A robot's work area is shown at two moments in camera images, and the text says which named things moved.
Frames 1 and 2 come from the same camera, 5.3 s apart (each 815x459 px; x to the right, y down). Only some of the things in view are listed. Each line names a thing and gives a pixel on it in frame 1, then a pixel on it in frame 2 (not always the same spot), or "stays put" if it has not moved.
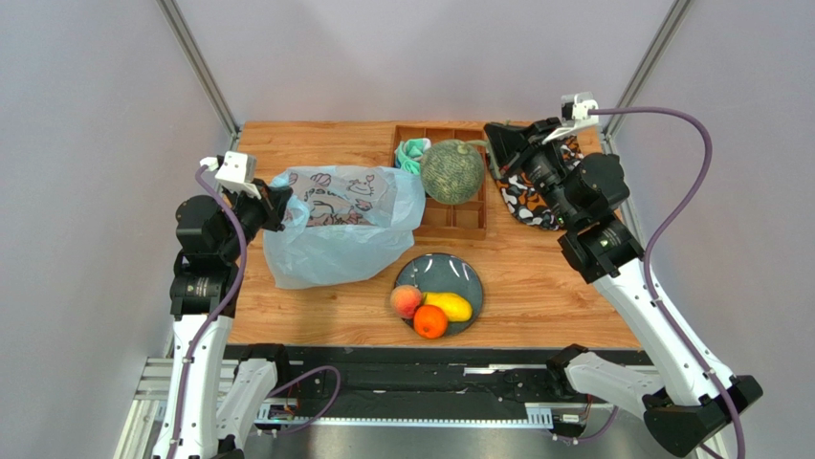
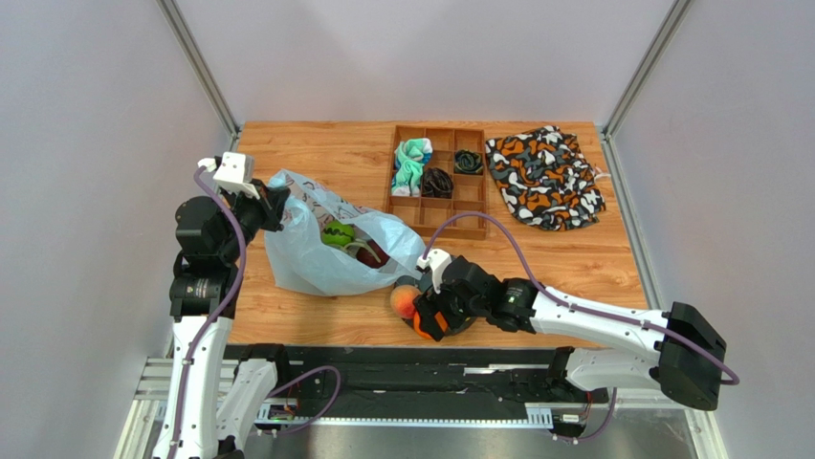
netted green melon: [452, 170] -> [368, 252]
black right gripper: [520, 150] -> [430, 304]
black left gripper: [278, 198] stays put
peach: [405, 299] stays put
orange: [429, 321] stays put
